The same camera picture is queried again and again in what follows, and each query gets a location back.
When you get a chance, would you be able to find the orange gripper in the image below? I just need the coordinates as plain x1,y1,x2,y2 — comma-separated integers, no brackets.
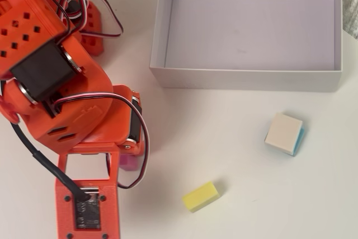
21,84,144,156

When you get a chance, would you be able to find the pink foam cuboid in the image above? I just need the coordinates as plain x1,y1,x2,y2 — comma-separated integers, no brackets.
119,153,138,172

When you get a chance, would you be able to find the orange robot base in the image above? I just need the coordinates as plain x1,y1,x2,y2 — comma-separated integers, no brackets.
63,0,105,57

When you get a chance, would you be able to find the yellow foam cuboid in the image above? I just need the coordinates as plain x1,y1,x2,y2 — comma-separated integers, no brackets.
181,181,220,213

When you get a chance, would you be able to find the white cardboard box bin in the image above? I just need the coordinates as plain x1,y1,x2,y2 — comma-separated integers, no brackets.
149,0,343,93

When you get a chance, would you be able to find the white foam cuboid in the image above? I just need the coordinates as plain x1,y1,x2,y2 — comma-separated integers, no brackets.
264,112,304,153

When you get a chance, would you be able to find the blue foam cuboid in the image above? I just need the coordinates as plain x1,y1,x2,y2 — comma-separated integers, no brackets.
282,126,305,157

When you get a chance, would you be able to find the thick black camera cable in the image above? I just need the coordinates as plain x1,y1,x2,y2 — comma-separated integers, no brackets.
11,123,89,203

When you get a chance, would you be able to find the wrist camera with orange mount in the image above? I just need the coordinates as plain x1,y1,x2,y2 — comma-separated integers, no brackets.
54,149,121,239

